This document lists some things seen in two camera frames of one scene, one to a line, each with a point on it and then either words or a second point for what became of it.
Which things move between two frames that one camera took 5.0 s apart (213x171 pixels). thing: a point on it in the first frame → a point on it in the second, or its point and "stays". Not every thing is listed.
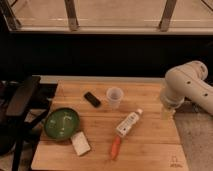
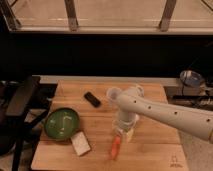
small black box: [92, 99] stays
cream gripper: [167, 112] → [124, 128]
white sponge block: [80, 143] stays
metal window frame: [10, 24] stays
